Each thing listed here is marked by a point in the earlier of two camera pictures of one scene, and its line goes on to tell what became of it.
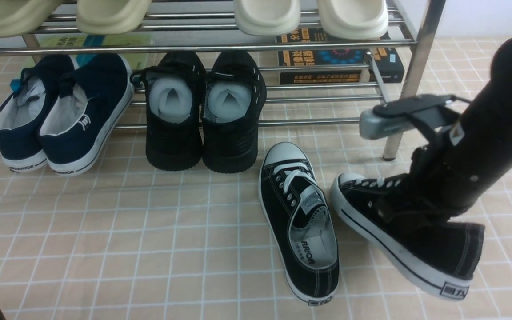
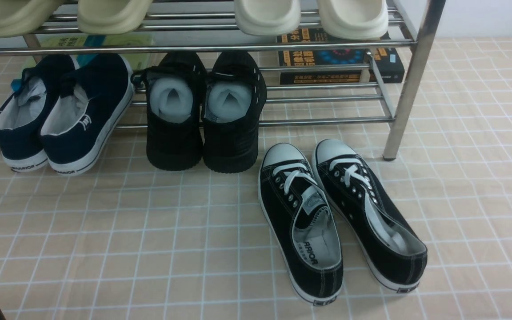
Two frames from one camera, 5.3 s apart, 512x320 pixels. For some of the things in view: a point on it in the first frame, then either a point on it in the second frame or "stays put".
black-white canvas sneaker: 301,222 stays put
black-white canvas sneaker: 418,239 → 384,239
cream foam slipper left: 267,18 stays put
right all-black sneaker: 234,93 stays put
